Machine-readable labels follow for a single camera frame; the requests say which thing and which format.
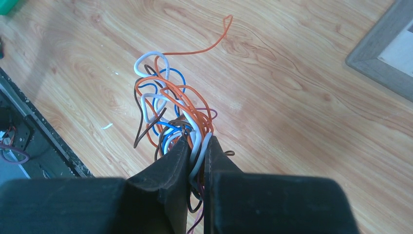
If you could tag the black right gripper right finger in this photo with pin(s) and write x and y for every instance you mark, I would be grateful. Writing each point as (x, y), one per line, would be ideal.
(246, 203)

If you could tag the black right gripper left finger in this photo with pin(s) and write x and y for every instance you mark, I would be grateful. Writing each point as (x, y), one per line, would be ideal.
(154, 201)

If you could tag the wooden chessboard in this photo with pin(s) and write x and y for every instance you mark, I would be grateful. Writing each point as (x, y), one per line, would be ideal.
(385, 54)

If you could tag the green plastic bin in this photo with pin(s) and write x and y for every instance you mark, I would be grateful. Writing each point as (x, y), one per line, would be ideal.
(6, 6)

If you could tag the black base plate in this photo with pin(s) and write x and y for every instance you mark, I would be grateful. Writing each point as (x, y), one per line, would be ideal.
(29, 145)

